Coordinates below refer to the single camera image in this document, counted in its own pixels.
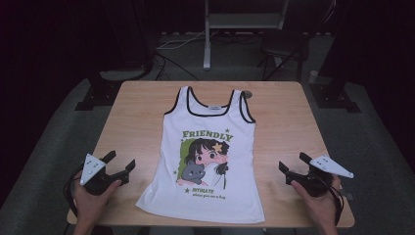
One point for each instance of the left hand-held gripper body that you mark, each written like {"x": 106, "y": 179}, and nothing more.
{"x": 98, "y": 178}

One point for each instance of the grey table grommet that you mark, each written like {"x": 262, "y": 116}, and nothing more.
{"x": 249, "y": 94}

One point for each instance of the grey tape strip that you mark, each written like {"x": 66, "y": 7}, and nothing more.
{"x": 348, "y": 196}

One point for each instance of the person's left hand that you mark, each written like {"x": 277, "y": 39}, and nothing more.
{"x": 91, "y": 205}

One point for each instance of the black stand base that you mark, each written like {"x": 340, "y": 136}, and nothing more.
{"x": 98, "y": 94}
{"x": 329, "y": 96}

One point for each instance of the grey metal stand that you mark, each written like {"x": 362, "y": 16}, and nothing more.
{"x": 207, "y": 49}

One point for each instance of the white printed tank top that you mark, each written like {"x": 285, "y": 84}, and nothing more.
{"x": 208, "y": 124}

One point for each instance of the person's right hand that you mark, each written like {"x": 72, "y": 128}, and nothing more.
{"x": 323, "y": 209}

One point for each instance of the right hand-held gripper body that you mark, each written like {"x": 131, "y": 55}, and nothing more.
{"x": 314, "y": 182}

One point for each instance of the black folding stand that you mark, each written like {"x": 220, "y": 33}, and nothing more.
{"x": 284, "y": 45}

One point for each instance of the small white cup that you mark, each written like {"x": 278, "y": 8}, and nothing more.
{"x": 313, "y": 76}

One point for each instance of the round grey stand base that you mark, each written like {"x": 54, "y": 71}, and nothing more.
{"x": 122, "y": 74}

